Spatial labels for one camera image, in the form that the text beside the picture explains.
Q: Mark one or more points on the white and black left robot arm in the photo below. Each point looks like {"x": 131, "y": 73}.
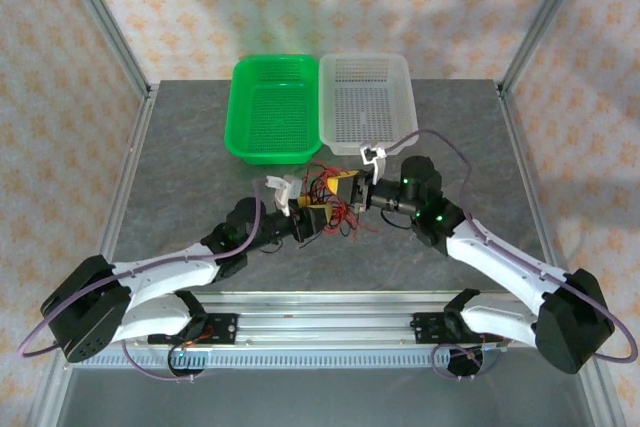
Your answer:
{"x": 165, "y": 272}

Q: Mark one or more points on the aluminium frame post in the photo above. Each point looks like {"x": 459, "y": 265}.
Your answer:
{"x": 105, "y": 17}
{"x": 546, "y": 12}

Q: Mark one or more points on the white plastic basket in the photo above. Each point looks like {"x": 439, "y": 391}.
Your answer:
{"x": 367, "y": 107}

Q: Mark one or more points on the green plastic basket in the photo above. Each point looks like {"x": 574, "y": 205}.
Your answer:
{"x": 272, "y": 112}

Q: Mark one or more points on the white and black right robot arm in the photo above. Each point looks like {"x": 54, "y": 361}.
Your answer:
{"x": 500, "y": 267}

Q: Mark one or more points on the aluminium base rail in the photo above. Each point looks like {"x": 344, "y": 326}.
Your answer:
{"x": 325, "y": 322}

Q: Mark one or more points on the aluminium side rail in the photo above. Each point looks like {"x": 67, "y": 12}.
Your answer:
{"x": 523, "y": 167}
{"x": 131, "y": 167}

